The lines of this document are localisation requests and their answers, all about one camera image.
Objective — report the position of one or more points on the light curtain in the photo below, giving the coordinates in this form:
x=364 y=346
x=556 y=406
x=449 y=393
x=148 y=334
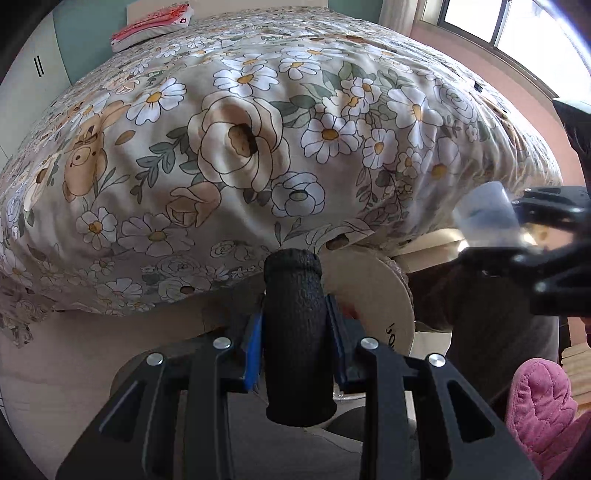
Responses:
x=399 y=16

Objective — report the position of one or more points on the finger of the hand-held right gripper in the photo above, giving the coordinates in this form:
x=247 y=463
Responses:
x=531 y=272
x=554 y=203

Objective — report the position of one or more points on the pink quilted cloth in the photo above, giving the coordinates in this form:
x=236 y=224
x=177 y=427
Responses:
x=545 y=406

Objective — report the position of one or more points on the clear smiley plastic bag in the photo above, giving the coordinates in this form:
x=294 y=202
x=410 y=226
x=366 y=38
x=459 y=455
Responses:
x=395 y=330

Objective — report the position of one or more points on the window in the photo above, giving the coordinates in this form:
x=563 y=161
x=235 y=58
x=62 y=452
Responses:
x=508 y=27

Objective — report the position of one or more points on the person's brown pants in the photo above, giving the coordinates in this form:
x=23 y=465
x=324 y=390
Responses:
x=485 y=332

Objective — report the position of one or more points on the floral blanket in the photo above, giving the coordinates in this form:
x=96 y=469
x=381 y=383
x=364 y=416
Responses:
x=231 y=138

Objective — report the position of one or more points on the red and white pillow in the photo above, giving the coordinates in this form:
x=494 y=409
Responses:
x=147 y=25

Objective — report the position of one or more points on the black foam cylinder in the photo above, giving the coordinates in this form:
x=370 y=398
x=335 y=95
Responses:
x=298 y=332

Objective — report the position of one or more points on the clear plastic cup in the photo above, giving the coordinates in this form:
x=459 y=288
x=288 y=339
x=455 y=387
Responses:
x=487 y=217

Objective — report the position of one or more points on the white wardrobe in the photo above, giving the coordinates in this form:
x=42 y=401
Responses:
x=32 y=78

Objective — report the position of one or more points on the white round trash bin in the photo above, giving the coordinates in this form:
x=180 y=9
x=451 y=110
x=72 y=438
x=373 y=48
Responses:
x=369 y=286

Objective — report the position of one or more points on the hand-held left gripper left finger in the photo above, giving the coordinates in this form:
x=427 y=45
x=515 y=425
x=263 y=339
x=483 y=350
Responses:
x=254 y=353

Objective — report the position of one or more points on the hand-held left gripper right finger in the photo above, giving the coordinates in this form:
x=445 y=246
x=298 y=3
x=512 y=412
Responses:
x=336 y=344

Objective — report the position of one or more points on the beige bed frame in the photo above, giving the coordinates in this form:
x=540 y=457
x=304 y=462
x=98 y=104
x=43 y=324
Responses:
x=429 y=249

